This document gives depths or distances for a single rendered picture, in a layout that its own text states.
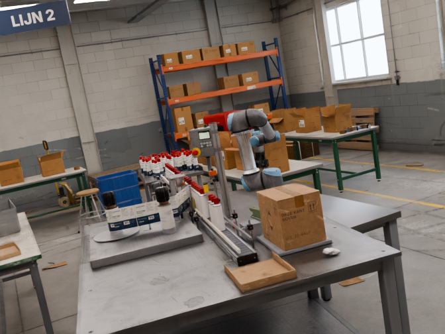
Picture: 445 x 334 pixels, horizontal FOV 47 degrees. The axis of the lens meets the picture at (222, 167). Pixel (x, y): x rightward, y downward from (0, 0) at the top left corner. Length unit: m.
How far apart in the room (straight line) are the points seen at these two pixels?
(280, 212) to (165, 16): 9.10
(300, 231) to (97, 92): 8.53
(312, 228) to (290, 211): 0.16
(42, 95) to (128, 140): 1.92
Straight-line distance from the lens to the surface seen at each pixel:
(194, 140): 3.38
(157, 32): 11.27
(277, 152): 5.02
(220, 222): 3.04
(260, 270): 2.50
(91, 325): 2.35
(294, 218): 2.63
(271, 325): 3.34
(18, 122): 10.61
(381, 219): 3.10
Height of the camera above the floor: 1.74
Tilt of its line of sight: 9 degrees down
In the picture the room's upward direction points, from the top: 10 degrees counter-clockwise
